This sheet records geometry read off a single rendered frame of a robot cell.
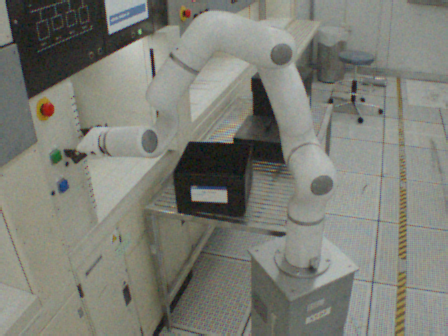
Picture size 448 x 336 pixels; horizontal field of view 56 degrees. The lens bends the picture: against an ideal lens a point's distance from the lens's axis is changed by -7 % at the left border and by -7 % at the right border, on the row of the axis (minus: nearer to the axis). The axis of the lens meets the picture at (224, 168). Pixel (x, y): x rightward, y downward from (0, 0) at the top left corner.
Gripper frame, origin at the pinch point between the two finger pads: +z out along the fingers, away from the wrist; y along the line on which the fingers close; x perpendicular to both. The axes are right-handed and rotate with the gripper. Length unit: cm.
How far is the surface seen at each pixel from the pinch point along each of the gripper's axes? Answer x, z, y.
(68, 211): -15.1, 4.0, -15.3
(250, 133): -64, -3, 74
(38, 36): 34.2, -8.3, 5.4
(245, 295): -138, 10, 27
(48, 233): -12.0, 1.1, -26.2
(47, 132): 10.6, -2.4, -6.9
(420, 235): -186, -64, 112
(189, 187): -45, -6, 23
